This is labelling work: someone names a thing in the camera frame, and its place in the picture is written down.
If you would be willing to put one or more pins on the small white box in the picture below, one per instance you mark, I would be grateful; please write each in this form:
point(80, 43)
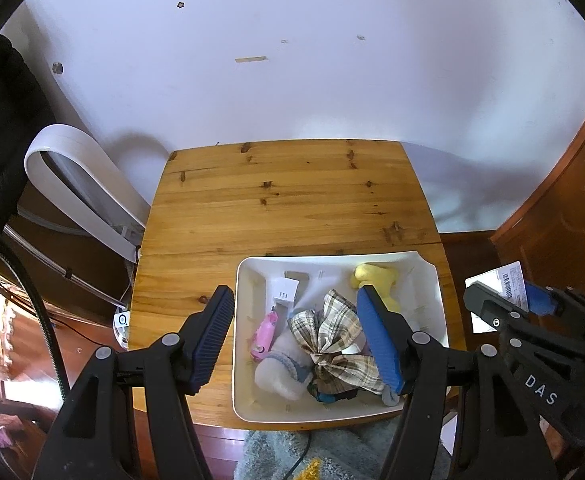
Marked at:
point(509, 277)

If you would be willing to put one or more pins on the grey blue sock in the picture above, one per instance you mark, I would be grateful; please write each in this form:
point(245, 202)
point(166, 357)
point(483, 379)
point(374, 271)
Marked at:
point(282, 367)

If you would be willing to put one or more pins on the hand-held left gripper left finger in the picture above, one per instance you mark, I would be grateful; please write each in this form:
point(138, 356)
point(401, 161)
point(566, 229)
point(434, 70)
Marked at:
point(210, 340)

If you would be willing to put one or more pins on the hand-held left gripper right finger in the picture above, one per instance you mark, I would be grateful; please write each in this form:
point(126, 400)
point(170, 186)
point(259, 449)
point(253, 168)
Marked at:
point(380, 340)

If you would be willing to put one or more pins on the wooden cabinet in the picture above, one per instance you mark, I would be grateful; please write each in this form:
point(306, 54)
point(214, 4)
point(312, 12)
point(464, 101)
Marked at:
point(567, 170)

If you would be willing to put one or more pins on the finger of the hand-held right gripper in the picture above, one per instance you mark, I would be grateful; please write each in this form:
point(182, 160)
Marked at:
point(542, 301)
point(492, 307)

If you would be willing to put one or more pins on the white box with green print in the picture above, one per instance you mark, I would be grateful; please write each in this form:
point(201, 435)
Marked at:
point(287, 291)

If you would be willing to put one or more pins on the grey shaggy rug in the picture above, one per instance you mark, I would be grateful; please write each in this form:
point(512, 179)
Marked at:
point(272, 452)

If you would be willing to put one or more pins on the yellow plush toy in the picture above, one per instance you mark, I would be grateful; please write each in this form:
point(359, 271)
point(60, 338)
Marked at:
point(380, 277)

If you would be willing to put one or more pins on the white plastic tray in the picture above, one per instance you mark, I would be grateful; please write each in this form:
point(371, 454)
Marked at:
point(257, 290)

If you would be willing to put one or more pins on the plaid fabric bow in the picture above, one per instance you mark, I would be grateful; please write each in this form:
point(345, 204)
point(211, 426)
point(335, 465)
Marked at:
point(332, 345)

